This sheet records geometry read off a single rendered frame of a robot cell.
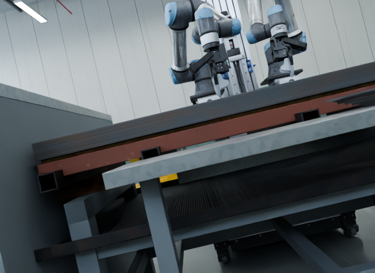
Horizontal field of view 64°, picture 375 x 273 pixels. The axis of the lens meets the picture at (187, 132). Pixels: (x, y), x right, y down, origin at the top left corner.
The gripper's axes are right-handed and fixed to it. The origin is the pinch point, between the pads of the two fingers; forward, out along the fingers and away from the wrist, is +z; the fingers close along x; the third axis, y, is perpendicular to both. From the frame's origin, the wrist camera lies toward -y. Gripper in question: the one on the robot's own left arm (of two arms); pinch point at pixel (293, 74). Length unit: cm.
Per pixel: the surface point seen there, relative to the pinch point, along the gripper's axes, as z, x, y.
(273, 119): 29, 57, 21
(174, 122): 25, 61, 49
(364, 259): 93, -23, -19
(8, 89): 9, 70, 94
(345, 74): 19, 55, -1
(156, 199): 45, 80, 52
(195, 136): 30, 60, 44
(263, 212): 55, 53, 28
